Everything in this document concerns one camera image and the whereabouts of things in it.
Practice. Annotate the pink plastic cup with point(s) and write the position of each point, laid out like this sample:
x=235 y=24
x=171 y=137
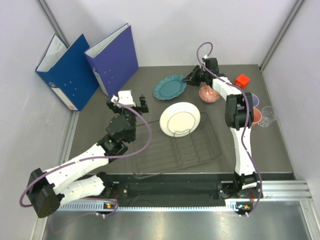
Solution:
x=257 y=116

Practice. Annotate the clear drinking glass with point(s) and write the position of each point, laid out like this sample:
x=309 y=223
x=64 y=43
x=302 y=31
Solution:
x=269 y=115

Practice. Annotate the purple ring binder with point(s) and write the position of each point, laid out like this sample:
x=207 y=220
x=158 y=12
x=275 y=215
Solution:
x=113 y=60

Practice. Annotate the lilac plastic cup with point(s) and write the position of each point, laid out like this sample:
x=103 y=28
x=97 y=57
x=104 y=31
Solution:
x=255 y=100

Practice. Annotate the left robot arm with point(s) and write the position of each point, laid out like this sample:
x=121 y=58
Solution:
x=48 y=190

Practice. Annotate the grey cable duct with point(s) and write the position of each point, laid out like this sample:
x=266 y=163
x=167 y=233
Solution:
x=105 y=206

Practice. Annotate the red patterned bowl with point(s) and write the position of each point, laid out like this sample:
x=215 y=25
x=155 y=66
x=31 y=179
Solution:
x=208 y=95

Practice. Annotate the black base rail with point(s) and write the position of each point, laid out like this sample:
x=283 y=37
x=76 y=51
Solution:
x=178 y=185

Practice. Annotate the blue ring binder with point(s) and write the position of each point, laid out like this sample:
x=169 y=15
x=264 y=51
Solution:
x=68 y=73

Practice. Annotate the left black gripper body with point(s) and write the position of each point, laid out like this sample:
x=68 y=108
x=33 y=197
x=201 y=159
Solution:
x=137 y=111

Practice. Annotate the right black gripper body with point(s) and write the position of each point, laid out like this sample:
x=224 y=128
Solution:
x=200 y=76

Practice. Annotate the teal plate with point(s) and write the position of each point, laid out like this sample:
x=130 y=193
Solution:
x=170 y=87

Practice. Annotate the black wire dish rack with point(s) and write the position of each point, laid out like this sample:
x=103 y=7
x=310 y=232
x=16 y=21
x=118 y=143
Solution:
x=166 y=154

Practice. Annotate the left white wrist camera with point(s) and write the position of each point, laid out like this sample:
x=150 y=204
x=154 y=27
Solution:
x=123 y=98

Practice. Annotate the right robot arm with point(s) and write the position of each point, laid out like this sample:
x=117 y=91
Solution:
x=239 y=116

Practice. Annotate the red cube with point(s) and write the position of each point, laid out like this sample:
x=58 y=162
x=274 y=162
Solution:
x=242 y=81

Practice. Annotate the white plate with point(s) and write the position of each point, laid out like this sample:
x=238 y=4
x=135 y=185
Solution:
x=180 y=119

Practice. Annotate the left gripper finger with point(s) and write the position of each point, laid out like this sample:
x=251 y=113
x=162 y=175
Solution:
x=110 y=104
x=143 y=108

